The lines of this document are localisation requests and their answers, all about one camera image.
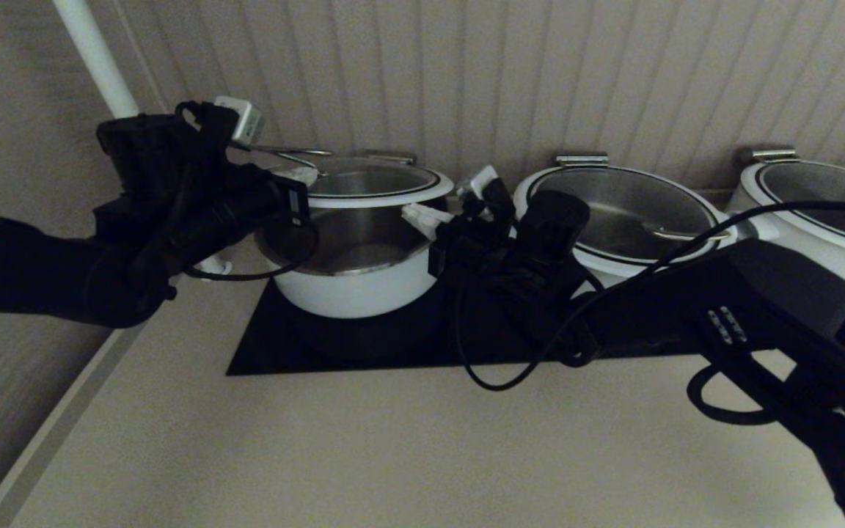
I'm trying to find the glass lid with white rim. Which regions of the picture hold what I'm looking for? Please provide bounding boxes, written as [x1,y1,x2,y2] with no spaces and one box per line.
[739,161,845,264]
[235,144,456,210]
[512,167,737,274]

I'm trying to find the wide black glass cooktop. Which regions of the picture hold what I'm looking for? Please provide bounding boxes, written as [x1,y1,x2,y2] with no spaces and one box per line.
[226,253,696,377]

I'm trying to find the white round pole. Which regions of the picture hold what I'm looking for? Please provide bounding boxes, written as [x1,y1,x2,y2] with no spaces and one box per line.
[54,0,233,279]

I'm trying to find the stainless steel inner pan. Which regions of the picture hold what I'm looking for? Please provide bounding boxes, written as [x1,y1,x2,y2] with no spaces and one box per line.
[255,205,439,278]

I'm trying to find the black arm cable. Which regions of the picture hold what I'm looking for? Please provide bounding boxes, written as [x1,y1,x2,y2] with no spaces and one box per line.
[455,199,845,392]
[184,216,319,282]

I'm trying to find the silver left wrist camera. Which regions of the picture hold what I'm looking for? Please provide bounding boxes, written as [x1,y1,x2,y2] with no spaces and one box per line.
[213,95,266,148]

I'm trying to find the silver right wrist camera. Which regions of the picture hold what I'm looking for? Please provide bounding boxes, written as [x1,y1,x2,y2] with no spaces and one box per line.
[458,165,501,203]

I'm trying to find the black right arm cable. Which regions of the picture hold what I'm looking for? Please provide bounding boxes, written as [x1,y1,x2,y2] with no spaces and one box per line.
[455,199,845,392]

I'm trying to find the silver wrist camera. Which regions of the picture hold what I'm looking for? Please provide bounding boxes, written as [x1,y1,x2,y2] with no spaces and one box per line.
[213,95,266,148]
[458,165,501,203]

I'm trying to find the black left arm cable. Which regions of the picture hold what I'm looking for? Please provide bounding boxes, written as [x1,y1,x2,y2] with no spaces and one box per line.
[184,216,319,282]

